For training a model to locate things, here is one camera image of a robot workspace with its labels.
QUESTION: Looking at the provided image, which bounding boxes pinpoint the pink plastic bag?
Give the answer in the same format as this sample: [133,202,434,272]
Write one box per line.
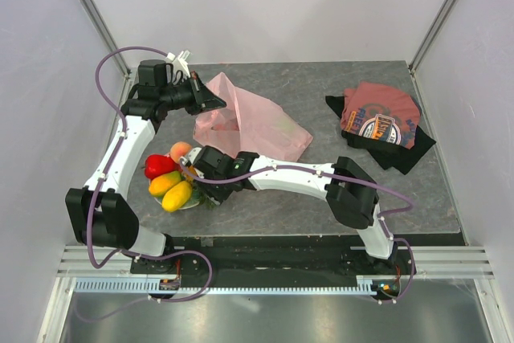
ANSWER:
[194,72,313,161]

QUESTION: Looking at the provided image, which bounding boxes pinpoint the orange green mango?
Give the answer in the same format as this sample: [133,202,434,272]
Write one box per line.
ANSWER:
[149,171,182,198]

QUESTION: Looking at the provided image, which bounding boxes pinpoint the red apple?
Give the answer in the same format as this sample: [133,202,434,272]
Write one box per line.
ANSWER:
[144,154,177,180]

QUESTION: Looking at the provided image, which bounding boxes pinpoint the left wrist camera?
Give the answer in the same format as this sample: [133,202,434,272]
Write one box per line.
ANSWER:
[166,50,191,80]

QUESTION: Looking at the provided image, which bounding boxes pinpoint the red printed t-shirt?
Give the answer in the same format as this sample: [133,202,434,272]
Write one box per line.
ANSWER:
[341,82,421,149]

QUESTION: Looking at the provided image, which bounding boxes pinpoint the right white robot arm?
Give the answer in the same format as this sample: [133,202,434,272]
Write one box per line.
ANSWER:
[186,146,397,274]

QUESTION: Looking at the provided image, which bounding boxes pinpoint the slotted cable duct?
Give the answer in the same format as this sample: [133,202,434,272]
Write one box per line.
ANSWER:
[75,276,381,295]

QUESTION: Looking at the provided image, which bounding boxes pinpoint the peach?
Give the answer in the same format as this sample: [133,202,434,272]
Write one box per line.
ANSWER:
[169,141,192,164]

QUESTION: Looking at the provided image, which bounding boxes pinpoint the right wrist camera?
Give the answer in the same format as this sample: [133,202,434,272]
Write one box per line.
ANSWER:
[180,147,202,166]

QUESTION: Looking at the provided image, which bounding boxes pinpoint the yellow mango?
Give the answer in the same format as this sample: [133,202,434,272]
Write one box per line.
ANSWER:
[161,181,193,212]

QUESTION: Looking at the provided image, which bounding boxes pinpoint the black cloth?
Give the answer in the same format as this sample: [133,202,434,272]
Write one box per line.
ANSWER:
[325,95,435,175]

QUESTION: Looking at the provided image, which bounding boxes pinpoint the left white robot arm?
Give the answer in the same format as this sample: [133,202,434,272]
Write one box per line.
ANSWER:
[65,59,226,273]

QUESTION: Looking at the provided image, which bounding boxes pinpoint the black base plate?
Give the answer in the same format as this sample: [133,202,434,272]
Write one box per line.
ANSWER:
[130,235,415,289]

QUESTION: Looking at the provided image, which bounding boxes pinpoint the right aluminium frame post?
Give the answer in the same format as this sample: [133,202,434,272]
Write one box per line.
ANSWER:
[408,0,458,76]

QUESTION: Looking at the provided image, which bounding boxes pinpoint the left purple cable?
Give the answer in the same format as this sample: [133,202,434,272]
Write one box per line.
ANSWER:
[74,46,214,323]

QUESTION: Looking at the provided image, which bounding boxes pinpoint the pineapple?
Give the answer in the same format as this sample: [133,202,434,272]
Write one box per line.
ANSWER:
[181,166,216,210]

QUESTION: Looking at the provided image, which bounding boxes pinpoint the aluminium frame post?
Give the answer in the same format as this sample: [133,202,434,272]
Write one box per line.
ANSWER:
[80,0,118,52]
[408,0,458,76]

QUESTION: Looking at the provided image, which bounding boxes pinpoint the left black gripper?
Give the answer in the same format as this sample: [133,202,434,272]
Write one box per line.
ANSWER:
[160,71,226,116]

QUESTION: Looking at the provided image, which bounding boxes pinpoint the left aluminium frame post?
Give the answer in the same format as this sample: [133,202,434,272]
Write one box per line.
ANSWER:
[80,0,118,52]

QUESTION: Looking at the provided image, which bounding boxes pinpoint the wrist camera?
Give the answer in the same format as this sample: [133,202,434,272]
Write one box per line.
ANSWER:
[180,147,202,166]
[166,50,191,80]

